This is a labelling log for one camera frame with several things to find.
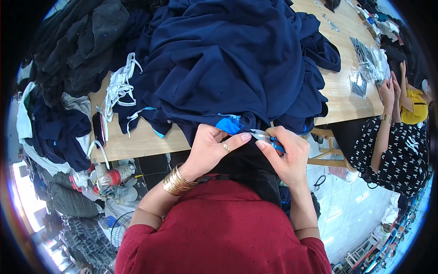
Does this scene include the person's left hand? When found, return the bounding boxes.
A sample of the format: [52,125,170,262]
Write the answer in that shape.
[179,123,252,181]

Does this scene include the person's right hand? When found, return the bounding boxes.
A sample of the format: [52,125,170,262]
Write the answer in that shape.
[255,126,310,189]

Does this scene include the blue-handled thread snips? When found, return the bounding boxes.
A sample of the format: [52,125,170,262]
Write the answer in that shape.
[250,128,287,155]

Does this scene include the dark garment with blue panel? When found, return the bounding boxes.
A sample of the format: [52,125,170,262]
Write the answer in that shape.
[178,113,285,208]

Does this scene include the wooden stool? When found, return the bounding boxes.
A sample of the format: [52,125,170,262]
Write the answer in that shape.
[307,127,357,172]

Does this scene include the stack of gold bangles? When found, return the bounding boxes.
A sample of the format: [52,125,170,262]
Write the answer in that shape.
[162,164,200,197]

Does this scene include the person's body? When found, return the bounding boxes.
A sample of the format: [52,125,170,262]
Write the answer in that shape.
[115,174,332,274]

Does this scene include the red-capped bottle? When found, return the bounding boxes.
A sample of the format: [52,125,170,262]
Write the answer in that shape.
[105,163,136,186]

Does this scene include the heap of navy garments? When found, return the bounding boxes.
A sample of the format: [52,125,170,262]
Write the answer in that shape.
[113,0,342,144]

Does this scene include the black phone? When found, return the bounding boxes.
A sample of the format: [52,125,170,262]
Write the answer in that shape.
[91,111,107,148]

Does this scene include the grey floor fan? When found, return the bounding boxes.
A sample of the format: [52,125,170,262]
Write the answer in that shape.
[109,210,136,258]

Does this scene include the cluttered white shelf rack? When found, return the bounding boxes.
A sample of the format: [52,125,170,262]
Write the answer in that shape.
[330,187,428,274]

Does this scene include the pile of clear plastic packets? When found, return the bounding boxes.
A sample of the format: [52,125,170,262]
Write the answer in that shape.
[348,36,391,100]

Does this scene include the grey striped bag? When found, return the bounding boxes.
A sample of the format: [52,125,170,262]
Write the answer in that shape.
[47,181,100,219]

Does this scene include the clear plastic packet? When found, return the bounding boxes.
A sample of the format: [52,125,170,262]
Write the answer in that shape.
[321,13,341,33]

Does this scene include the heap of navy and white clothes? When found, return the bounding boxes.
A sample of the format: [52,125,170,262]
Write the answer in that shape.
[16,82,94,176]

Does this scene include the heap of dark grey garments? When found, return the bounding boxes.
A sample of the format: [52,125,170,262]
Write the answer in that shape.
[30,0,168,107]

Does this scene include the heap of clothes and boxes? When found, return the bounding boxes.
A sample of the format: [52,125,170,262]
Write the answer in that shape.
[354,0,426,88]

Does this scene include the bundle of white straps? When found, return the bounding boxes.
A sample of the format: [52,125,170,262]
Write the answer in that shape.
[95,52,143,137]

